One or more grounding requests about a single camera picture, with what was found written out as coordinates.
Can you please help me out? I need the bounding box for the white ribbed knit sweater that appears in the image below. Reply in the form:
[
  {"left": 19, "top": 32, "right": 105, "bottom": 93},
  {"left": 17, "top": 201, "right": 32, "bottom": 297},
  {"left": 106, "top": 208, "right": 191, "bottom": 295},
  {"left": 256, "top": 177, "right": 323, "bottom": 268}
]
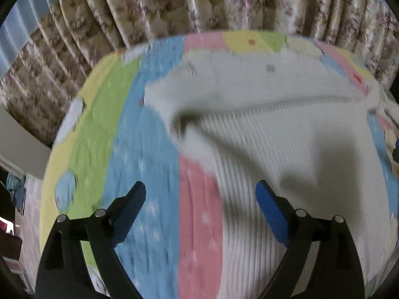
[{"left": 144, "top": 48, "right": 394, "bottom": 299}]

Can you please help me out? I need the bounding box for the blue cloth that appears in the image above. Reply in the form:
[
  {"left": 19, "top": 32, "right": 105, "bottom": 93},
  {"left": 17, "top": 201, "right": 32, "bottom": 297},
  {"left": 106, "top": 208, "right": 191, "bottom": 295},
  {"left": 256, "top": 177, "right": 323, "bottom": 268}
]
[{"left": 5, "top": 174, "right": 27, "bottom": 194}]

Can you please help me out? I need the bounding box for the blue and floral curtain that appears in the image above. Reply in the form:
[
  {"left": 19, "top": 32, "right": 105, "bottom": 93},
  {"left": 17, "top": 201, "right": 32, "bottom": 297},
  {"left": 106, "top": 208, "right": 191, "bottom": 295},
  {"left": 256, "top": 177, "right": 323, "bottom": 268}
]
[{"left": 0, "top": 0, "right": 399, "bottom": 148}]

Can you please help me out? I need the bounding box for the striped cartoon print blanket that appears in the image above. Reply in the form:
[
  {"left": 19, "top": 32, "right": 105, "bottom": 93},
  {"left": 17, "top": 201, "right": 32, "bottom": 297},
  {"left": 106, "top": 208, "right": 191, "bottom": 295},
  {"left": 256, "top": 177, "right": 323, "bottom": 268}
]
[{"left": 39, "top": 31, "right": 399, "bottom": 299}]

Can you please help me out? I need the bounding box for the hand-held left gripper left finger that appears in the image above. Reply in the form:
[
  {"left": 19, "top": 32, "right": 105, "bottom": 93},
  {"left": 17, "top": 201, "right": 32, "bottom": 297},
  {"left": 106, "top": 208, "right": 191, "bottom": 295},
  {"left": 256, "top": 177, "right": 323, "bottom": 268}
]
[{"left": 34, "top": 181, "right": 147, "bottom": 299}]

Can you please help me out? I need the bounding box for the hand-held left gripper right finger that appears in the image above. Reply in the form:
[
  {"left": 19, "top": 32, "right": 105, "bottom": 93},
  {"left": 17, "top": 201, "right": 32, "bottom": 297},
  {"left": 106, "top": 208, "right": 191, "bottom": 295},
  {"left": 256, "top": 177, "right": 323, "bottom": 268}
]
[{"left": 255, "top": 180, "right": 365, "bottom": 299}]

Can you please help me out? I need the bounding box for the white flat board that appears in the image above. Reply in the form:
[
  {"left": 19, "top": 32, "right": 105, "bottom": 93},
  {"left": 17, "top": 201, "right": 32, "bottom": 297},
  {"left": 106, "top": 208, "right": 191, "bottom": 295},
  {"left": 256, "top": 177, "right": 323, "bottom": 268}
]
[{"left": 0, "top": 106, "right": 52, "bottom": 179}]

